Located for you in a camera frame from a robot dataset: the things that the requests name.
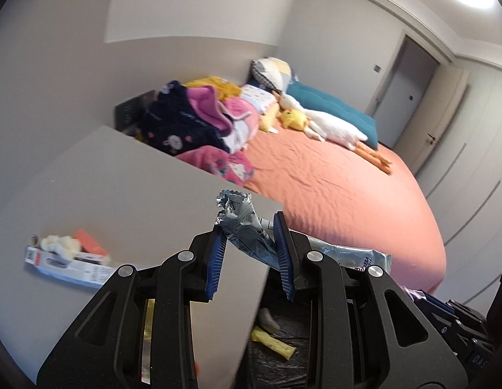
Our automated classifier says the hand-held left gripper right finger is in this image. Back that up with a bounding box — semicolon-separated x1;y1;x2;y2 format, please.
273;211;468;389

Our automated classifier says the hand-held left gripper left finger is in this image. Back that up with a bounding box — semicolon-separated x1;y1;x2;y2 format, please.
36;229;229;389

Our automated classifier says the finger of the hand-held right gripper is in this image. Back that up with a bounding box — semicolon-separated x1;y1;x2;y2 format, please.
413;292;458;322

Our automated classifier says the silver foil snack packet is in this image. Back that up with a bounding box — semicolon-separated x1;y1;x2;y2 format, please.
212;190;393;280

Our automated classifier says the black trash bag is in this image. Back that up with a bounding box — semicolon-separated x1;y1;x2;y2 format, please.
235;288;316;389

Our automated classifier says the white tissue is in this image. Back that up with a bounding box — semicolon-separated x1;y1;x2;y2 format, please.
40;234;82;258

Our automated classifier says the bed with orange sheet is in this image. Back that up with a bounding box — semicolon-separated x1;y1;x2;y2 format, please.
235;130;446;296

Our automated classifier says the yellow wrapper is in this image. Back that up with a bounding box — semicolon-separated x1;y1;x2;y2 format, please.
251;329;296;360

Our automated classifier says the pink printed blanket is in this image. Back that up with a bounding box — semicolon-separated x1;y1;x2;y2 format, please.
176;146;256;185

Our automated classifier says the orange packet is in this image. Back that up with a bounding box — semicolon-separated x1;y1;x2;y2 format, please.
73;229;111;258

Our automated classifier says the yellow duck plush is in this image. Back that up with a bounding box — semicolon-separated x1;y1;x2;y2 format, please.
277;109;308;132

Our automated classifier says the white goose plush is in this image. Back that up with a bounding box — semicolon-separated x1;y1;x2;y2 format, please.
279;93;394;176

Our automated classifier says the yellow dotted cushion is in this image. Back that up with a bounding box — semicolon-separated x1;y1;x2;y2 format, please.
259;103;282;134

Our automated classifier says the light pink clothing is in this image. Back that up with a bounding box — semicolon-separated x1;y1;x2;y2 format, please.
222;97;260;150

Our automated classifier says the white printed carton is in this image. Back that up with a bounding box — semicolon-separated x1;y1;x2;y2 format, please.
25;246;126;290

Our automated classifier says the navy printed clothing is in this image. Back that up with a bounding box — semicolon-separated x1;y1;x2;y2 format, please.
139;81;235;157

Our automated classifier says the long teal cushion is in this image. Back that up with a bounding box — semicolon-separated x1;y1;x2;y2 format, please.
285;81;379;149

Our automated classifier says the white dotted pillow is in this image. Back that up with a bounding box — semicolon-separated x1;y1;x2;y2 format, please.
239;84;276;114

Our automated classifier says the magenta fleece clothing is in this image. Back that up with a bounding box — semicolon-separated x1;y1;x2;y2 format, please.
186;85;235;138

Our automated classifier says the dark bedside panel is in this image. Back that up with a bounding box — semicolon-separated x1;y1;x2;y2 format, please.
115;91;156;134

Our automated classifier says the yellow clothing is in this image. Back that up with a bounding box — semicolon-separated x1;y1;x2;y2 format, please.
184;76;242;100

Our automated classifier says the patchwork patterned pillow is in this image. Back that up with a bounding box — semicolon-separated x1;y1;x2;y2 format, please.
251;57;300;92

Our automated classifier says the grey door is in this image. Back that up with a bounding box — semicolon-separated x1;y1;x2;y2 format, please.
372;34;470;176

